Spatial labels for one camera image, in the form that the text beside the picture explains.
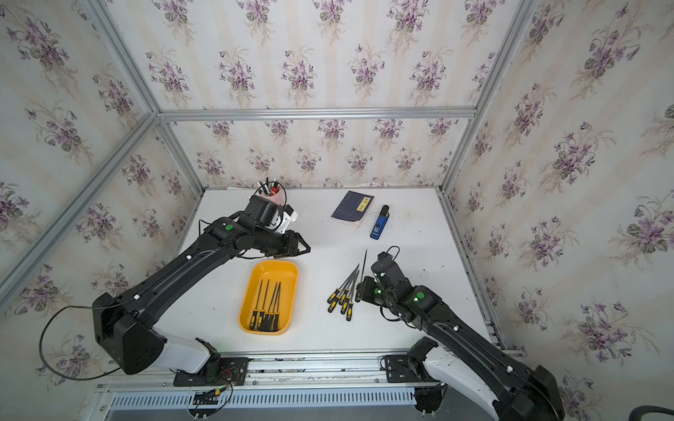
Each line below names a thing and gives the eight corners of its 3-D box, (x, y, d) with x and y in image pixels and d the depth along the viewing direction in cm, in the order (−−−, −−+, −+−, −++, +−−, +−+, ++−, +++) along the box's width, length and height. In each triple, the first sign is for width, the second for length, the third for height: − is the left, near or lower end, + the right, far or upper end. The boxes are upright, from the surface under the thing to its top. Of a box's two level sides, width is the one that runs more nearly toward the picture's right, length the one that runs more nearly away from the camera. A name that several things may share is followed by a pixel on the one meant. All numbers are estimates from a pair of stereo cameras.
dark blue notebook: (332, 218, 112) (332, 215, 110) (350, 191, 122) (350, 188, 121) (359, 229, 108) (360, 225, 106) (375, 200, 119) (375, 196, 117)
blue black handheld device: (370, 237, 106) (371, 229, 102) (381, 212, 115) (383, 204, 111) (378, 241, 105) (380, 233, 101) (390, 215, 114) (392, 207, 110)
